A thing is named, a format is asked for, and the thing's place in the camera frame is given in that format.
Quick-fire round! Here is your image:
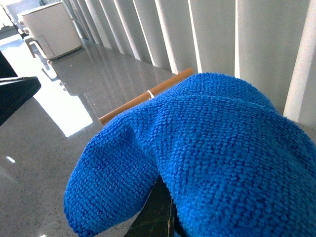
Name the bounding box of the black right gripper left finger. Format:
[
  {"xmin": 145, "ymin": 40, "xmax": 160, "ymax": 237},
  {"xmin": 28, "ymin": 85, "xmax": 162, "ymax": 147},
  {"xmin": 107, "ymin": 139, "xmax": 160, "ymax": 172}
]
[{"xmin": 0, "ymin": 54, "xmax": 41, "ymax": 124}]

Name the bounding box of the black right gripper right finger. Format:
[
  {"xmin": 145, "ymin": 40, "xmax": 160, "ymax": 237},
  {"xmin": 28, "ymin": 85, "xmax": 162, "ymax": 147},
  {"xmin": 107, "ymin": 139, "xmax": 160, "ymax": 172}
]
[{"xmin": 125, "ymin": 177, "xmax": 184, "ymax": 237}]

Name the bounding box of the blue microfiber cloth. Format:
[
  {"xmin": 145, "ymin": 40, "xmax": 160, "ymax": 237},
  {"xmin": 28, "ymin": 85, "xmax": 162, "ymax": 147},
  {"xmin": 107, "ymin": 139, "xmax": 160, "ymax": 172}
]
[{"xmin": 64, "ymin": 73, "xmax": 316, "ymax": 237}]

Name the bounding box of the white rack with wooden bars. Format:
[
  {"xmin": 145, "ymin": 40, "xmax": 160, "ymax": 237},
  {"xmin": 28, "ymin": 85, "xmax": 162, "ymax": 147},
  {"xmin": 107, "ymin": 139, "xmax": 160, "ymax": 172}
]
[{"xmin": 99, "ymin": 68, "xmax": 193, "ymax": 125}]

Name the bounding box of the white pleated curtain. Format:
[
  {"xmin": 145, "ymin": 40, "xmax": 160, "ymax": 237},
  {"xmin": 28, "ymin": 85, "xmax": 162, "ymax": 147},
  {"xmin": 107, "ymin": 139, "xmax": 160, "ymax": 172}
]
[{"xmin": 66, "ymin": 0, "xmax": 316, "ymax": 127}]

